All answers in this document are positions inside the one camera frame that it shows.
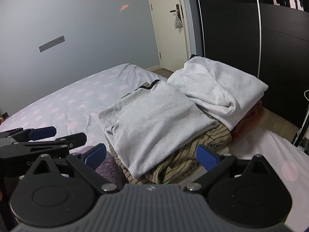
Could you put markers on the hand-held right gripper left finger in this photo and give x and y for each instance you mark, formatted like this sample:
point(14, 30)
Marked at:
point(95, 156)

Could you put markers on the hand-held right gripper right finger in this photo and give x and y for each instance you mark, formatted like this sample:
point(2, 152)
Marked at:
point(207, 156)

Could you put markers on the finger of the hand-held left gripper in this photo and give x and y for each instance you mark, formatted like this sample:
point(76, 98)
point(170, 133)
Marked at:
point(43, 133)
point(72, 141)

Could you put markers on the light grey black-collared shirt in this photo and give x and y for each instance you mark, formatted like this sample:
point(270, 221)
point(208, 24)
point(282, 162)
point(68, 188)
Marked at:
point(149, 125)

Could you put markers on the striped beige garment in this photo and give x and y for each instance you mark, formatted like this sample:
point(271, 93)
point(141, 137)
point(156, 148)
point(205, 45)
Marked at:
point(183, 159)

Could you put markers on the polka dot bed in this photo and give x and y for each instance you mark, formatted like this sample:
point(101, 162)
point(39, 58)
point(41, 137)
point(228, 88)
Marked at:
point(60, 101)

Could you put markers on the orange garment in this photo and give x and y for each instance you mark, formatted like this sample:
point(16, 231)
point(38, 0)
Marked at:
point(251, 118)

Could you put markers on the folded white sweatshirt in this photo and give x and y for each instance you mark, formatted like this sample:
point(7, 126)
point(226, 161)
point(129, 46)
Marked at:
point(217, 87)

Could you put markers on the cream door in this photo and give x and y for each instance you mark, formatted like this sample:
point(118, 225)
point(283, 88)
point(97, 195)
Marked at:
point(166, 41)

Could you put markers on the black wardrobe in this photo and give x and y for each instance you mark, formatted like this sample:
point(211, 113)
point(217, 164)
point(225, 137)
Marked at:
point(229, 29)

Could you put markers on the patterned hanging pouch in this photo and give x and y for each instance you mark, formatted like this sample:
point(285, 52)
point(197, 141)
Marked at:
point(178, 23)

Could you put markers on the black wall socket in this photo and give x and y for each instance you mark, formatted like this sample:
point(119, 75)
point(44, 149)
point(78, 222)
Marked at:
point(5, 115)

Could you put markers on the grey wall plate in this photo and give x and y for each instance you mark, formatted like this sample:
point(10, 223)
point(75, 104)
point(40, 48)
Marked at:
point(52, 44)

